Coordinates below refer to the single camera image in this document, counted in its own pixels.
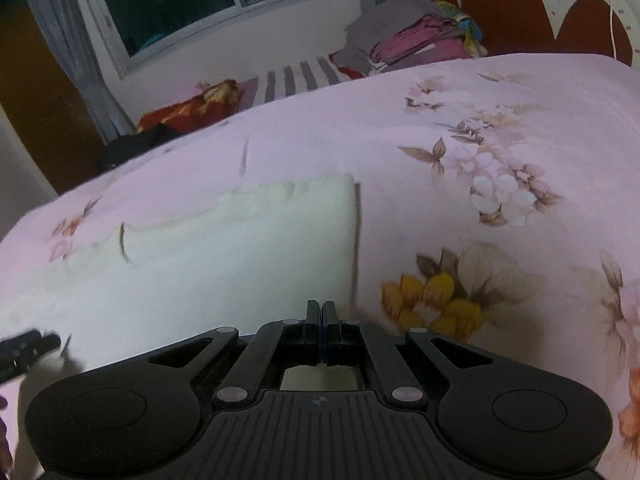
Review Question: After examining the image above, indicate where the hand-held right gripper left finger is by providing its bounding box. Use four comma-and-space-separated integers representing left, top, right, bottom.
147, 300, 324, 411

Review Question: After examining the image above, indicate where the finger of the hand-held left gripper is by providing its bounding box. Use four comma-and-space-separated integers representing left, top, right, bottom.
0, 329, 62, 386

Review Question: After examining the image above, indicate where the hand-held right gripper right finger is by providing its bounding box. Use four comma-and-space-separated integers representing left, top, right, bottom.
323, 301, 494, 407

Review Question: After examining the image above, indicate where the white cloth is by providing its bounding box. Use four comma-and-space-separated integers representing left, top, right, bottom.
0, 172, 363, 396

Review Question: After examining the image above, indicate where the pile of folded clothes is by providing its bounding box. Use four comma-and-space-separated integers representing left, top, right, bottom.
330, 0, 488, 78

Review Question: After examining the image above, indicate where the pink floral bed sheet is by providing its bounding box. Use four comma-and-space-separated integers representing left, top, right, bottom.
0, 55, 640, 480

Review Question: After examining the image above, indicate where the black cloth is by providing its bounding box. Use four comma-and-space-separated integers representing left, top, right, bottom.
97, 122, 183, 171

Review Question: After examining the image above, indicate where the brown wooden wardrobe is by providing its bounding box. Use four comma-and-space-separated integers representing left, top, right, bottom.
0, 0, 108, 196

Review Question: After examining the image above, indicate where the grey striped cloth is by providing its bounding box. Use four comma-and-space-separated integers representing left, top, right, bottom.
250, 55, 351, 107

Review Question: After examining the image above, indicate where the white and brown scalloped headboard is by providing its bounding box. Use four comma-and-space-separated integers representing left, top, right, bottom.
427, 0, 640, 68

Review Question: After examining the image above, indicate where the white cable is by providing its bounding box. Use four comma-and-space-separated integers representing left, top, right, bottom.
602, 0, 622, 61

